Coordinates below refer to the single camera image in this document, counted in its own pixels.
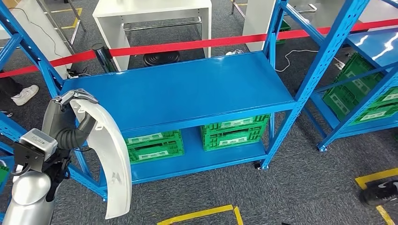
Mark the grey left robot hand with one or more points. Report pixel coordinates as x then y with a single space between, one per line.
54 115

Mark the white plastic fender part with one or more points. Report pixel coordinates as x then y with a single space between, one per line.
115 161

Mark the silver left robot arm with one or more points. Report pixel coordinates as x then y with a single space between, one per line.
28 198

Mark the person's leg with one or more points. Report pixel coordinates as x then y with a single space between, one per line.
9 87

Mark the white panel table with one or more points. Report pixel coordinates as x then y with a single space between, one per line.
40 34
255 24
149 7

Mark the black round stool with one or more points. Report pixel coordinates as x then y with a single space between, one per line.
161 58

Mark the red barrier belt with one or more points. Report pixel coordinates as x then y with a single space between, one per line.
186 46

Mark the white power strip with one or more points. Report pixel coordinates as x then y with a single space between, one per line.
234 52

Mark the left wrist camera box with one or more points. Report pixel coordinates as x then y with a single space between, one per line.
39 139

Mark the black stanchion post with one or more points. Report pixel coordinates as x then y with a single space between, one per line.
104 59

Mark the chrome table leg frame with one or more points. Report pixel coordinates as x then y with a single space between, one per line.
76 15

